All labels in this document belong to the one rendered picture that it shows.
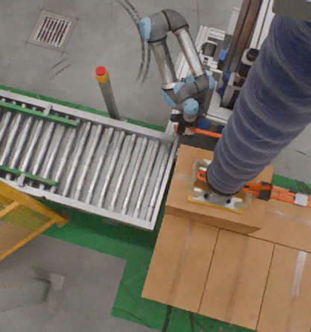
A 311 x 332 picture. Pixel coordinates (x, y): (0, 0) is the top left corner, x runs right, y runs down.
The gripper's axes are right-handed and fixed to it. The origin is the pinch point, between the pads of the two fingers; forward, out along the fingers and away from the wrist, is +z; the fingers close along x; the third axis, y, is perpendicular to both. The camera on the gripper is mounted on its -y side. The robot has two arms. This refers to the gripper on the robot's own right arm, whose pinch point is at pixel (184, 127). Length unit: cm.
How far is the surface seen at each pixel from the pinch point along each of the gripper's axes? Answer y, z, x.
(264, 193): 54, 0, -28
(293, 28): 22, -161, -34
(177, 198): 5.9, 14.1, -40.8
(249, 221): 52, 14, -44
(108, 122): -57, 48, 8
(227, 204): 36, 11, -37
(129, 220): -23, 49, -57
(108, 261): -38, 108, -88
